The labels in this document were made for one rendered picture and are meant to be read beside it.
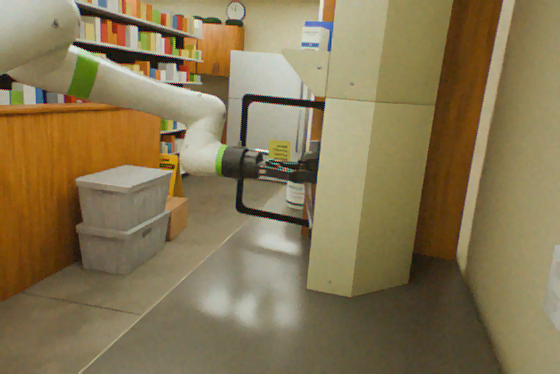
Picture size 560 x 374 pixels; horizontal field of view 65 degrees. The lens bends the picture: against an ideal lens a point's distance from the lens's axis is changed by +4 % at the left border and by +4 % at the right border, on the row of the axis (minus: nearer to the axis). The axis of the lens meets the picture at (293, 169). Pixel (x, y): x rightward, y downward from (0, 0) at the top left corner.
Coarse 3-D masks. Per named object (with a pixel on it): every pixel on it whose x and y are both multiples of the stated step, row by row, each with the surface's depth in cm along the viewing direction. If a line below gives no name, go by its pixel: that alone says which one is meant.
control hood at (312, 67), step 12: (288, 60) 97; (300, 60) 97; (312, 60) 96; (324, 60) 95; (300, 72) 97; (312, 72) 96; (324, 72) 96; (312, 84) 97; (324, 84) 96; (324, 96) 97
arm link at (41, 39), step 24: (0, 0) 81; (24, 0) 81; (48, 0) 83; (72, 0) 89; (0, 24) 77; (24, 24) 80; (48, 24) 83; (72, 24) 87; (0, 48) 77; (24, 48) 81; (48, 48) 85; (0, 72) 79
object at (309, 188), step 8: (304, 160) 111; (312, 160) 110; (304, 168) 113; (312, 168) 112; (304, 184) 115; (312, 184) 112; (312, 192) 113; (312, 200) 113; (312, 208) 114; (312, 216) 115
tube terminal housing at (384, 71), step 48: (336, 0) 93; (384, 0) 91; (432, 0) 97; (336, 48) 94; (384, 48) 93; (432, 48) 100; (336, 96) 96; (384, 96) 96; (432, 96) 104; (336, 144) 98; (384, 144) 99; (336, 192) 100; (384, 192) 102; (336, 240) 102; (384, 240) 106; (336, 288) 104; (384, 288) 110
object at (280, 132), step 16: (272, 96) 134; (256, 112) 136; (272, 112) 134; (288, 112) 133; (304, 112) 131; (320, 112) 129; (256, 128) 137; (272, 128) 135; (288, 128) 133; (304, 128) 132; (320, 128) 130; (256, 144) 138; (272, 144) 136; (288, 144) 134; (304, 144) 132; (320, 144) 130; (288, 160) 135; (256, 192) 141; (272, 192) 139; (288, 192) 137; (304, 192) 135; (256, 208) 142; (272, 208) 140; (288, 208) 138; (304, 208) 136
